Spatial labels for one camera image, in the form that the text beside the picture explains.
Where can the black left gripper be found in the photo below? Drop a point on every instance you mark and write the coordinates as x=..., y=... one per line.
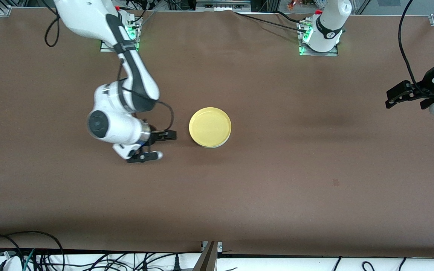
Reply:
x=426, y=87

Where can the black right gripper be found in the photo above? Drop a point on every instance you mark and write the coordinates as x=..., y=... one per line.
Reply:
x=155, y=137

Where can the yellow round plate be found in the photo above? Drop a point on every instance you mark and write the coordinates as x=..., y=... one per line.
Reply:
x=209, y=127

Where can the pale green round plate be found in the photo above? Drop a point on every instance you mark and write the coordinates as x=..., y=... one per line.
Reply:
x=217, y=147

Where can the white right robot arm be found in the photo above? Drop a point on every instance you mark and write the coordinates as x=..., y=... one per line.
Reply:
x=119, y=128

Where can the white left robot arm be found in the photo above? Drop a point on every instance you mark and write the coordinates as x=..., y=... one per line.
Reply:
x=326, y=43

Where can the brown table cloth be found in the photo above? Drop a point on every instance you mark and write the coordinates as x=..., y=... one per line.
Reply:
x=277, y=188

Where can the black power plug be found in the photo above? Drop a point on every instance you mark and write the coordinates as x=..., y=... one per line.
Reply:
x=177, y=263

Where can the aluminium profile beam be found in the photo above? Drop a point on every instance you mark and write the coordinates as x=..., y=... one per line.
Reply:
x=207, y=259

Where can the colourful background toys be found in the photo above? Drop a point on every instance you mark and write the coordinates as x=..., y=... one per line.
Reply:
x=303, y=3

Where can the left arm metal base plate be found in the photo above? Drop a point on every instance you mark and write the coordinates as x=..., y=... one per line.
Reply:
x=322, y=54

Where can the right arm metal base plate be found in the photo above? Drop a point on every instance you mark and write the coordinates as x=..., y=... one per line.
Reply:
x=138, y=37

